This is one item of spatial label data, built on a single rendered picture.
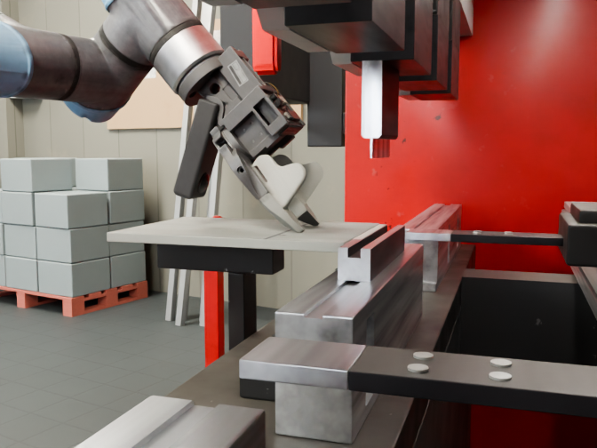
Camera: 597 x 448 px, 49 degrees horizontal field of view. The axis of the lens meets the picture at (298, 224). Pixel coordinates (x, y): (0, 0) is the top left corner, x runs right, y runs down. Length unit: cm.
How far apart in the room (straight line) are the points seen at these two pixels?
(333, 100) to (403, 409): 167
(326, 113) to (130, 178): 290
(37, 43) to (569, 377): 63
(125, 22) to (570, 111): 103
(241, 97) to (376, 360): 51
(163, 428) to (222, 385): 32
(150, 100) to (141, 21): 440
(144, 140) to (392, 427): 480
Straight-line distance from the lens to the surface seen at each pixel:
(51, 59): 77
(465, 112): 156
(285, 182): 71
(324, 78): 218
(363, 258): 60
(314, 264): 440
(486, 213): 156
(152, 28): 78
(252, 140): 73
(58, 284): 470
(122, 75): 82
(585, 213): 65
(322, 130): 217
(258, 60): 58
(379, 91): 66
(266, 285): 464
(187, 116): 439
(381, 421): 55
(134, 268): 498
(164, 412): 32
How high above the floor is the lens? 109
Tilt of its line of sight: 6 degrees down
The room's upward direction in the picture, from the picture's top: straight up
